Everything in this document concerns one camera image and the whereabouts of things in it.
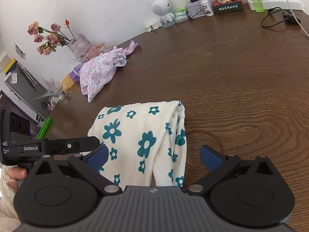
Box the grey patterned tin box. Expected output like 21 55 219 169
185 1 206 19

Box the small green white box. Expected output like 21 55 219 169
174 7 189 24

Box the white charging cable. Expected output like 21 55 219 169
270 0 309 38

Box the black cable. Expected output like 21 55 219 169
261 7 301 28

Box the black tissue box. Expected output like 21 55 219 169
213 0 244 15

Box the vase with dried roses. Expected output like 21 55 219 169
27 19 89 62

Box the purple tissue packet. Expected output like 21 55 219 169
69 65 81 82

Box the white small spray bottle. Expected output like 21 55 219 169
200 0 214 17

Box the pink floral baby garment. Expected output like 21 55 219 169
80 41 139 102

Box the white teal floral garment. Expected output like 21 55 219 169
88 100 187 189

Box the white power strip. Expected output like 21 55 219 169
245 0 304 12

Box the person's left hand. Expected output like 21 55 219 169
6 166 27 192

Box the yellow cup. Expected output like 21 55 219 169
60 74 75 91

